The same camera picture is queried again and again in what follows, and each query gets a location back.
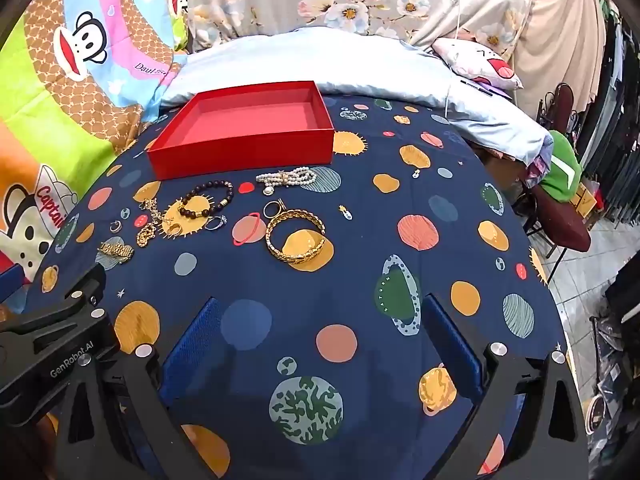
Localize hanging dark clothes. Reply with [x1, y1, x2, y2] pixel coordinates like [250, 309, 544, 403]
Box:
[584, 0, 640, 222]

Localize green cloth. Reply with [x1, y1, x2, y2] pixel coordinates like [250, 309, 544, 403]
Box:
[537, 129, 584, 204]

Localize white pearl bracelet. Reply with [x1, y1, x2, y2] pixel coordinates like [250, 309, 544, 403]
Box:
[255, 165, 319, 196]

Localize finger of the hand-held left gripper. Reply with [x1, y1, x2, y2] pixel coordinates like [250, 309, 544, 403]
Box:
[0, 263, 109, 357]

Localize light blue quilt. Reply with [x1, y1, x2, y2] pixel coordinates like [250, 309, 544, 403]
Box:
[142, 27, 552, 167]

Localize gold bangle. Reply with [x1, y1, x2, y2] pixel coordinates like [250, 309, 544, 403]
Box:
[263, 208, 329, 264]

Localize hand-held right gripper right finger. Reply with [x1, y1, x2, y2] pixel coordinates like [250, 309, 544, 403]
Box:
[422, 293, 592, 480]

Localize gold link bracelet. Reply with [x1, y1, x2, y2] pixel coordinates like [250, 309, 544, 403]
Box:
[97, 240, 136, 261]

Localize thin chain necklace with ring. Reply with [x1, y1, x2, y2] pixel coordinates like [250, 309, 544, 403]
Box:
[139, 198, 185, 239]

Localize dark bead bracelet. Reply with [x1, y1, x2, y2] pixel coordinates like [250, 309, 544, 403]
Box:
[177, 179, 235, 220]

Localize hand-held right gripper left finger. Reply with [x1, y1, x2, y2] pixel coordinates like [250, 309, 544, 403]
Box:
[54, 296, 224, 480]

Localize metal chair back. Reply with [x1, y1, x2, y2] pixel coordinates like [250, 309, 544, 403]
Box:
[537, 82, 577, 137]

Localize red cardboard box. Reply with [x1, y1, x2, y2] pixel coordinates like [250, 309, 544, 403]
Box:
[146, 80, 335, 181]

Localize pink cartoon pillow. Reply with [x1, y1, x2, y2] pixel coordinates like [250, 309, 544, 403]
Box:
[432, 37, 524, 92]

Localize white cable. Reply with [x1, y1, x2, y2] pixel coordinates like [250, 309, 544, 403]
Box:
[444, 0, 464, 112]

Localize black marker pen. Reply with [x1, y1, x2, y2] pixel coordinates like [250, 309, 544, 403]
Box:
[459, 78, 502, 97]

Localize navy planet print bedsheet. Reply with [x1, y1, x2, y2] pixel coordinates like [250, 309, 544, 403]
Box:
[30, 94, 582, 480]

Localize dark red chair seat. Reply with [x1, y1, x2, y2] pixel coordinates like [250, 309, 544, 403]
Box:
[529, 184, 592, 254]

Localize beige curtain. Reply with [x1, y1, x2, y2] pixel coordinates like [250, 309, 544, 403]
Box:
[510, 0, 617, 122]

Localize colourful monkey print blanket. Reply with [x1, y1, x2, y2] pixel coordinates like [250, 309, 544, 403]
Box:
[0, 0, 192, 311]

